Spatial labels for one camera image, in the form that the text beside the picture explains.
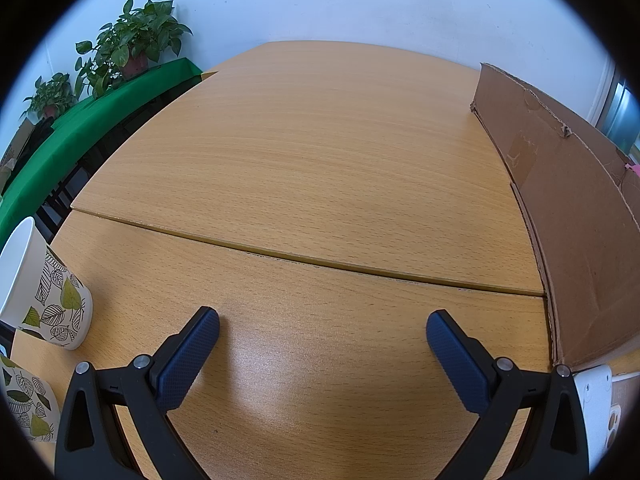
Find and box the white power bank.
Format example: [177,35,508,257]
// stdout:
[573,365,620,472]

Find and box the leaf pattern paper cup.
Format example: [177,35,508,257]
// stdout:
[1,217,93,350]

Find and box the brown cardboard box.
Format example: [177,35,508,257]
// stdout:
[471,63,639,370]

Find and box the green cloth covered table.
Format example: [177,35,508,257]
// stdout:
[1,58,202,240]

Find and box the small potted green plant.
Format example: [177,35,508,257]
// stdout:
[23,73,77,119]

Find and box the large potted green plant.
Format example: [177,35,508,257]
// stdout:
[74,0,192,98]

